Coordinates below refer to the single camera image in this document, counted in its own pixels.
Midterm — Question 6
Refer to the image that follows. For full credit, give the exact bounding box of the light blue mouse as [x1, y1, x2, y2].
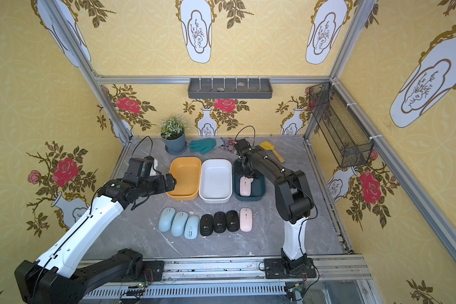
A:
[170, 211, 189, 238]
[184, 215, 200, 240]
[158, 207, 176, 233]

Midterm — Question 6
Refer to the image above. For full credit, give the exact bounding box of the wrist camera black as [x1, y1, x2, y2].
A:
[122, 156, 158, 186]
[234, 139, 252, 156]

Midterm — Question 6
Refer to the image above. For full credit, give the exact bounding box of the dark teal storage box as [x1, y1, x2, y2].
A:
[232, 159, 266, 202]

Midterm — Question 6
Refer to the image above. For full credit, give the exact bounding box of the potted green plant grey pot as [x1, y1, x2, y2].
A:
[160, 115, 187, 155]

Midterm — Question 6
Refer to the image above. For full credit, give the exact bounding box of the flower seed packet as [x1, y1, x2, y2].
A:
[221, 138, 237, 154]

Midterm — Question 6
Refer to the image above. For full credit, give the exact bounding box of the black wire mesh basket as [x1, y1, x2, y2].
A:
[308, 82, 374, 168]

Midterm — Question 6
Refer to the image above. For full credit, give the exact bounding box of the black mouse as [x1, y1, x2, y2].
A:
[200, 214, 214, 236]
[213, 212, 227, 234]
[226, 210, 240, 232]

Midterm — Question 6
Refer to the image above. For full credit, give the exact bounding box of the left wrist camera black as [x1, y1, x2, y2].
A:
[122, 156, 158, 186]

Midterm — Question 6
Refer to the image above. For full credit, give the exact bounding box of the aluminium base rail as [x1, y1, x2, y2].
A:
[85, 255, 381, 303]

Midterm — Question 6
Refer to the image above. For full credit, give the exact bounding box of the grey wall shelf tray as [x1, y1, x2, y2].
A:
[187, 77, 274, 100]

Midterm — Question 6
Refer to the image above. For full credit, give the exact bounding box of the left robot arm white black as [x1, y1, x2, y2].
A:
[15, 174, 177, 303]

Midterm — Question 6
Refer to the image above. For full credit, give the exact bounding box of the pink mouse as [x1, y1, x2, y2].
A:
[239, 176, 253, 197]
[239, 207, 253, 233]

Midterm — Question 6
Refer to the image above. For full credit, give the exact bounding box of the yellow storage box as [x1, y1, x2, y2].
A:
[167, 157, 201, 201]

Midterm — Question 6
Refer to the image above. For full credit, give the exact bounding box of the white storage box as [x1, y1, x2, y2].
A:
[199, 159, 233, 204]

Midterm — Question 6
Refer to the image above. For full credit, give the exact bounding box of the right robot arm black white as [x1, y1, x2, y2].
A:
[236, 140, 319, 278]

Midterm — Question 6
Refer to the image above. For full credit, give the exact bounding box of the yellow toy shovel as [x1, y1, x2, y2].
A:
[260, 141, 285, 164]

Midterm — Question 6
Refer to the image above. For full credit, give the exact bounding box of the teal garden glove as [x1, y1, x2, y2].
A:
[189, 138, 217, 155]

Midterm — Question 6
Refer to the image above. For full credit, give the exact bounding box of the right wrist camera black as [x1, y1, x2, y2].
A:
[234, 139, 252, 156]

